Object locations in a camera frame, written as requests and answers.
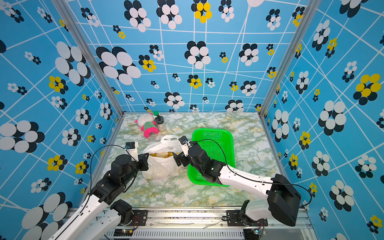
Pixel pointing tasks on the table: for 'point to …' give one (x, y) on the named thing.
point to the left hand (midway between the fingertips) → (149, 153)
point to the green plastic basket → (223, 136)
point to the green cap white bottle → (155, 113)
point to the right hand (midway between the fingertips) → (182, 147)
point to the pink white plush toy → (146, 122)
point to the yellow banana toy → (163, 154)
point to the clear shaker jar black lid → (159, 121)
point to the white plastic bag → (163, 168)
